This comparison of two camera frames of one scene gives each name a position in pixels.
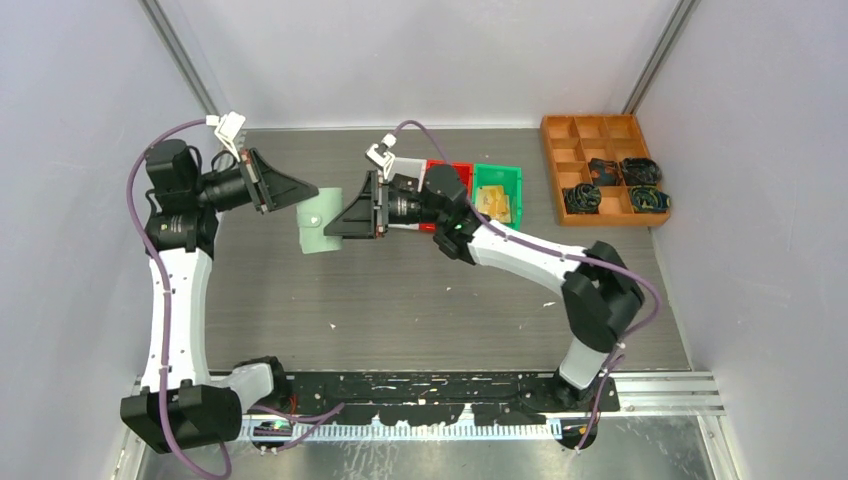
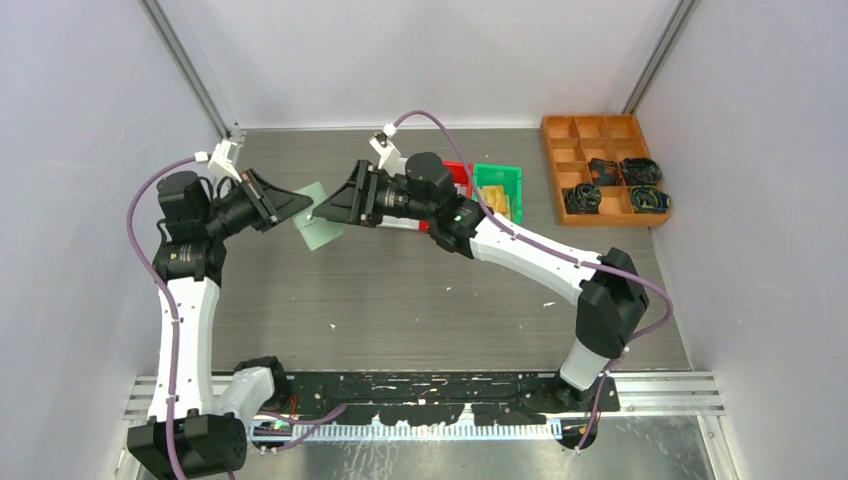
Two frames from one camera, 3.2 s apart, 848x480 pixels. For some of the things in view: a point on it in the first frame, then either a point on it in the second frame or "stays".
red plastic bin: [465, 171] stays
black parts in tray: [641, 172] stays
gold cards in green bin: [493, 201] stays
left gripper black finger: [277, 189] to [277, 202]
